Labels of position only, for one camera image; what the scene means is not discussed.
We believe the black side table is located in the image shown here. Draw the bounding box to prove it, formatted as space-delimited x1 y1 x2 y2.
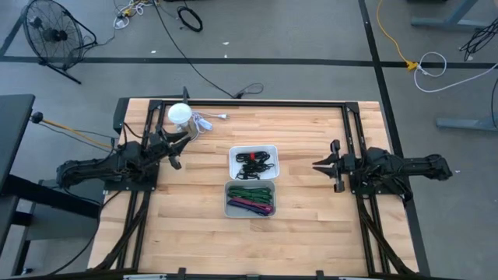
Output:
0 93 101 278

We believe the white cable tangle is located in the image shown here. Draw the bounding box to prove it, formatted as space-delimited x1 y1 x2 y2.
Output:
112 0 156 30

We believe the yellow rod with black knob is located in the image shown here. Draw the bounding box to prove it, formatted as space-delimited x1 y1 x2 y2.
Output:
30 111 114 151

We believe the grey desk base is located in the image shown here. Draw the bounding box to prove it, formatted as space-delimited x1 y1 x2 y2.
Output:
410 0 498 32

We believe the coiled black floor cable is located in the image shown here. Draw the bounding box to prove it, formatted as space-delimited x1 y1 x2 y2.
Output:
177 5 204 33

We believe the pink braided USB cable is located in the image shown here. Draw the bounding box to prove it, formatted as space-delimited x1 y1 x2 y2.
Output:
232 197 275 214

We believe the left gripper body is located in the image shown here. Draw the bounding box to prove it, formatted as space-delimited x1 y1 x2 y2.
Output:
149 129 183 171

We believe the black aluminium table frame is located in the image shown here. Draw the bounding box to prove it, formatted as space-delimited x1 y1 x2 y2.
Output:
87 86 432 280

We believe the grey plastic bin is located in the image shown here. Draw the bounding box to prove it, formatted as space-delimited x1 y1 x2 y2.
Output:
223 179 277 219

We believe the black cable bundle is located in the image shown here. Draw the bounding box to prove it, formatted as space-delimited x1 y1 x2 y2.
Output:
458 17 498 62

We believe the grey desk foot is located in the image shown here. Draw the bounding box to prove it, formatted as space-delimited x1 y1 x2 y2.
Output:
435 112 498 131

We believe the black cable with red tie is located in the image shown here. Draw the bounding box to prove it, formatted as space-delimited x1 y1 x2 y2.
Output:
234 151 272 164

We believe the black floor fan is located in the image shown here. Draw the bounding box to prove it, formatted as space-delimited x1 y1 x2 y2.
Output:
21 0 98 86

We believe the yellow extension cord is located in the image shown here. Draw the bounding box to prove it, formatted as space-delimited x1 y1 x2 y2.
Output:
375 0 420 72

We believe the white plastic bin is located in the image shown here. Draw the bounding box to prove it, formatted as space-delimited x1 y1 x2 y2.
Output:
228 144 280 182

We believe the white floor cable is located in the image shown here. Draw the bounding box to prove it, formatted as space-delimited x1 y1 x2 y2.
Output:
412 51 498 94

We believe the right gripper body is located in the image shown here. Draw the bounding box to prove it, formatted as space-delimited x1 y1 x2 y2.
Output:
329 138 357 194

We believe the long black floor cable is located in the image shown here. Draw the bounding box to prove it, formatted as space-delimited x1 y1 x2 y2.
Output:
153 0 265 100

